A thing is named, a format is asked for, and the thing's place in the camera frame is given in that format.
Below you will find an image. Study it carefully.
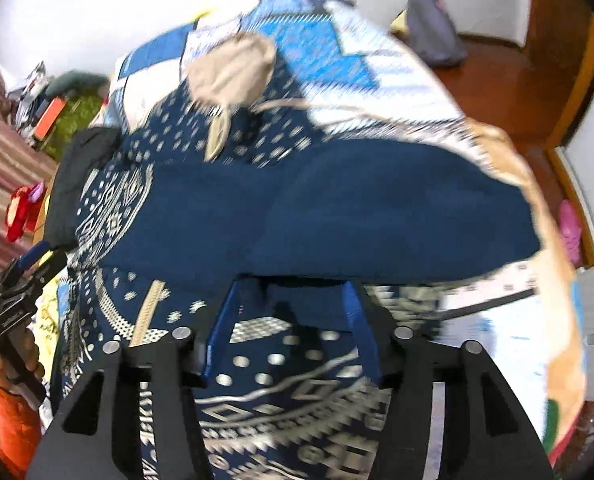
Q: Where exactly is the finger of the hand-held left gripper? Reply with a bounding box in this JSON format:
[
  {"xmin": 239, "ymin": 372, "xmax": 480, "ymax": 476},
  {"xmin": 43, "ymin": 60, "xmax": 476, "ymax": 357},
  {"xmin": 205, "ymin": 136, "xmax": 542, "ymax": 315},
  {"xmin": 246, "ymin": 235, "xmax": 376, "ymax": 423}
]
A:
[
  {"xmin": 16, "ymin": 241, "xmax": 53, "ymax": 270},
  {"xmin": 31, "ymin": 251, "xmax": 69, "ymax": 288}
]

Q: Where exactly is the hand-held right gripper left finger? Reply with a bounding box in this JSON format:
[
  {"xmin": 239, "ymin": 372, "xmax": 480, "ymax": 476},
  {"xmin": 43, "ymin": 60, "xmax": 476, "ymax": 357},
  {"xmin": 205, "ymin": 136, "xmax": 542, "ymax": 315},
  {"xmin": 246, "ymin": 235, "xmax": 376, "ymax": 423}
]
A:
[{"xmin": 26, "ymin": 280, "xmax": 243, "ymax": 480}]

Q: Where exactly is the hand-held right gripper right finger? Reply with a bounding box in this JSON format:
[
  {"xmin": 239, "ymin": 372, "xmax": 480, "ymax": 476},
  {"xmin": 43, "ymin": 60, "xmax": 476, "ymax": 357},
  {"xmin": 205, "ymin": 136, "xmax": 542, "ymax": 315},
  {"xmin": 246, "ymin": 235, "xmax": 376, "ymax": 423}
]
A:
[{"xmin": 343, "ymin": 281, "xmax": 560, "ymax": 480}]

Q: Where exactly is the navy patterned garment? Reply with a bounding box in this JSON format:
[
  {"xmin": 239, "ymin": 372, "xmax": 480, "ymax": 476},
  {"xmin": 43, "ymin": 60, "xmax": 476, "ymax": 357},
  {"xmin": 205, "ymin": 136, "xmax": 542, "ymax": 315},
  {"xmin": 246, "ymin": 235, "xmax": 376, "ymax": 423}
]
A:
[{"xmin": 60, "ymin": 75, "xmax": 544, "ymax": 480}]

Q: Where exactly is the person's left forearm orange sleeve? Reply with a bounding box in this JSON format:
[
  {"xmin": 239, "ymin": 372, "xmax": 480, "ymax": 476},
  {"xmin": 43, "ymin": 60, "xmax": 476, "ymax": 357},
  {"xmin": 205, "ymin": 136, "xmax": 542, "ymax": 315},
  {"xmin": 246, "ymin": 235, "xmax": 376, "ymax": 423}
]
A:
[{"xmin": 0, "ymin": 377, "xmax": 43, "ymax": 476}]

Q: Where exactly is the person's left hand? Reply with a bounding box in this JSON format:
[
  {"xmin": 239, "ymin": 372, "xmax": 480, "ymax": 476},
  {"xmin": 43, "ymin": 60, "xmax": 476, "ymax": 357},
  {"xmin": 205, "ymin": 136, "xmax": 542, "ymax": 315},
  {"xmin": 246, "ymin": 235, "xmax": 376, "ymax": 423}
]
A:
[{"xmin": 0, "ymin": 327, "xmax": 46, "ymax": 397}]

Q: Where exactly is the yellow duck print hoodie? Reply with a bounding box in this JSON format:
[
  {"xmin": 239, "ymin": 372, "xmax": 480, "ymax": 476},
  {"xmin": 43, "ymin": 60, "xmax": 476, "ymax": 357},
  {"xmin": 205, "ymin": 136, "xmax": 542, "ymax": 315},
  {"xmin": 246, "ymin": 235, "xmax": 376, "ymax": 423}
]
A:
[{"xmin": 36, "ymin": 275, "xmax": 75, "ymax": 376}]

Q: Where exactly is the red plush toy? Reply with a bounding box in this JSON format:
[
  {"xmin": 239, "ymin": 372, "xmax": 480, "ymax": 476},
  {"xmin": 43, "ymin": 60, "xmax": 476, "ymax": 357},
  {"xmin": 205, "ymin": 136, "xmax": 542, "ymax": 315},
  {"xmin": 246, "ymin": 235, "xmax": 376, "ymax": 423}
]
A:
[{"xmin": 4, "ymin": 182, "xmax": 45, "ymax": 243}]

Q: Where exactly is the black cloth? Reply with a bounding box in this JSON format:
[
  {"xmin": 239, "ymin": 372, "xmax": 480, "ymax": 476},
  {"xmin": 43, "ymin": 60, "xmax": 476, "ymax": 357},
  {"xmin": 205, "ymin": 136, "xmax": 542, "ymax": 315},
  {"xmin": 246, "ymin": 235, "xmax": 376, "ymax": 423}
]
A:
[{"xmin": 44, "ymin": 127, "xmax": 123, "ymax": 248}]

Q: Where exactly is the striped curtain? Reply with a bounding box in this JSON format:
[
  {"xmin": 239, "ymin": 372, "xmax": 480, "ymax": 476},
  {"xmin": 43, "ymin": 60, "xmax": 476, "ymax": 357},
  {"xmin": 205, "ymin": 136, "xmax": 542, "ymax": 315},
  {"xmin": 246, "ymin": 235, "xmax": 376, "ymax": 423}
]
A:
[{"xmin": 0, "ymin": 25, "xmax": 58, "ymax": 281}]

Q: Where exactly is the orange box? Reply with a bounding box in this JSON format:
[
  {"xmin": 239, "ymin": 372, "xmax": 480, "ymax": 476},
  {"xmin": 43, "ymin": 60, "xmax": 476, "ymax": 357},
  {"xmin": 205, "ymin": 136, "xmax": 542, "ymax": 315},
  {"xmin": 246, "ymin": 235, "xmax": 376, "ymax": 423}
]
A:
[{"xmin": 33, "ymin": 96, "xmax": 68, "ymax": 141}]

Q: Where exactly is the green cloth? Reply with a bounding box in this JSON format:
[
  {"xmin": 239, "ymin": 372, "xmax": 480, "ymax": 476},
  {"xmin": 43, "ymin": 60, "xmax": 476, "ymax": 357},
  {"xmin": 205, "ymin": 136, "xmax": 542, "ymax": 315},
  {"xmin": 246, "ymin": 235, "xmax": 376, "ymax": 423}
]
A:
[{"xmin": 44, "ymin": 91, "xmax": 105, "ymax": 161}]

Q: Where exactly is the pile of clutter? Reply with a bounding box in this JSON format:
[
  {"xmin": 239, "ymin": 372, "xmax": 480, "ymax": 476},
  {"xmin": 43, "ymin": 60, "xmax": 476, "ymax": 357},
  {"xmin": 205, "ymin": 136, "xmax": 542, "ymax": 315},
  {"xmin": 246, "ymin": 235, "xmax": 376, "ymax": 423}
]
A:
[{"xmin": 6, "ymin": 61, "xmax": 53, "ymax": 126}]

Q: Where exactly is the dark green cushion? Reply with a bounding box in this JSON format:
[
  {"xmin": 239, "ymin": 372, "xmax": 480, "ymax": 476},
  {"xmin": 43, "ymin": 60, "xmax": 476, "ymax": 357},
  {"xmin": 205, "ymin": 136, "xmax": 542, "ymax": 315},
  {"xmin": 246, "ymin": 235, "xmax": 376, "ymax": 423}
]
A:
[{"xmin": 44, "ymin": 71, "xmax": 109, "ymax": 98}]

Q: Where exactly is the pink slipper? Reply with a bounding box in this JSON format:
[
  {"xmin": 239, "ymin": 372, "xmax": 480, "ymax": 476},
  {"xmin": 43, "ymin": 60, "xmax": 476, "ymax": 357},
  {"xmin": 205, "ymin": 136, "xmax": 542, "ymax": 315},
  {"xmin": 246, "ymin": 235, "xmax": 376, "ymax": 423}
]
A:
[{"xmin": 558, "ymin": 199, "xmax": 584, "ymax": 263}]

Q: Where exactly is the blue patchwork quilt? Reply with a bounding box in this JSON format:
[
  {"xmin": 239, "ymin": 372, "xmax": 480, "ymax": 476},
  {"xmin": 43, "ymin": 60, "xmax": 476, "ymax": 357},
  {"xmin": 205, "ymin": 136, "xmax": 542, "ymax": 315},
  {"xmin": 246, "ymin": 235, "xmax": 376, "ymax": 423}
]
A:
[{"xmin": 97, "ymin": 0, "xmax": 594, "ymax": 461}]

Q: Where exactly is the beige cloth with string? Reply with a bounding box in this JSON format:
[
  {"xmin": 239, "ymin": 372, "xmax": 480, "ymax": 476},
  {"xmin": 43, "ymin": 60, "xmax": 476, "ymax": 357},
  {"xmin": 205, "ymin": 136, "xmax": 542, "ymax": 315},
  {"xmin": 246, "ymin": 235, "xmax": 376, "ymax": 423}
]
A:
[{"xmin": 183, "ymin": 31, "xmax": 278, "ymax": 162}]

